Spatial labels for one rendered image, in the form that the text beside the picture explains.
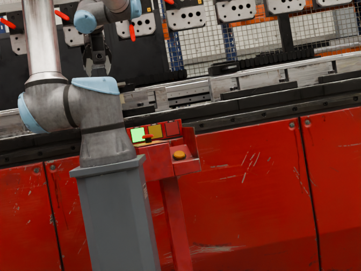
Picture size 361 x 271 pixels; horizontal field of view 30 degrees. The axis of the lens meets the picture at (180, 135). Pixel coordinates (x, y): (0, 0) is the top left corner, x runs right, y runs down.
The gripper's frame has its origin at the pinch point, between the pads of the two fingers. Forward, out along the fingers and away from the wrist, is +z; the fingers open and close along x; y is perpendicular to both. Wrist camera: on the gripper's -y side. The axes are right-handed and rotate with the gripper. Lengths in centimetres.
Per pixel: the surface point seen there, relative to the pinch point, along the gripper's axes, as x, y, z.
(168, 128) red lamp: -19.7, -27.3, 7.2
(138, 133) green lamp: -9.1, -27.8, 6.7
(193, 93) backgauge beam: -41, 18, 31
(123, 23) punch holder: -13.1, 18.6, -8.5
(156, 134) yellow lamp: -15.0, -28.5, 8.2
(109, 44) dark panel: -12, 60, 28
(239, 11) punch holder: -58, 14, -10
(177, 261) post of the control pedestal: -14, -64, 35
